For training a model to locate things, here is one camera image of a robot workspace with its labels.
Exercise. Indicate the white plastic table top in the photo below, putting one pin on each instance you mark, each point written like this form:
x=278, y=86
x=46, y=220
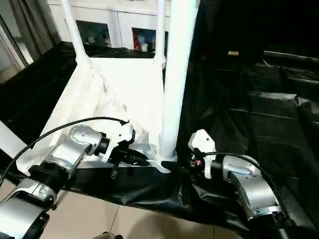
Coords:
x=119, y=82

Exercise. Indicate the white plastic table leg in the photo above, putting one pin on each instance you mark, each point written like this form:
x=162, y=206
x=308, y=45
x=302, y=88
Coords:
x=73, y=30
x=160, y=30
x=11, y=139
x=179, y=62

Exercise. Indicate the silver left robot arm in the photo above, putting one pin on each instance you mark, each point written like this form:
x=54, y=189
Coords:
x=72, y=147

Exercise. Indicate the dark robot torso front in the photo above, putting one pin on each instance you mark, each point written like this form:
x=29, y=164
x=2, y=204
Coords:
x=111, y=236

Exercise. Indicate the black work mat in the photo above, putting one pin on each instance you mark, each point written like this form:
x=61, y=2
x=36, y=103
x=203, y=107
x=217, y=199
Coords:
x=261, y=112

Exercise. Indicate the white glass-door cabinet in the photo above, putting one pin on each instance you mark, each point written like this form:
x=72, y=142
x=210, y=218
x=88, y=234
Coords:
x=99, y=10

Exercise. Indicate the grey curtain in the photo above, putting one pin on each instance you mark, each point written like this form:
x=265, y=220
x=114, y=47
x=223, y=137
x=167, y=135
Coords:
x=32, y=27

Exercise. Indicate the black cabinet with gold label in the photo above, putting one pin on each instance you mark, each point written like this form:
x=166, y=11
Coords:
x=261, y=25

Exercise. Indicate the white sliding door frame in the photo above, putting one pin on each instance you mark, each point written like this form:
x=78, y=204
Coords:
x=11, y=44

